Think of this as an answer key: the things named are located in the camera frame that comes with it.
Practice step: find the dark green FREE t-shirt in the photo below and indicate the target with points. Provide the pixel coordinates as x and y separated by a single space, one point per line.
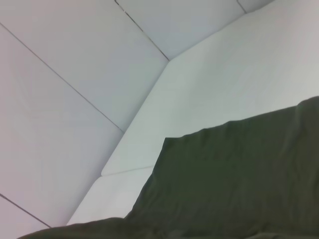
224 174

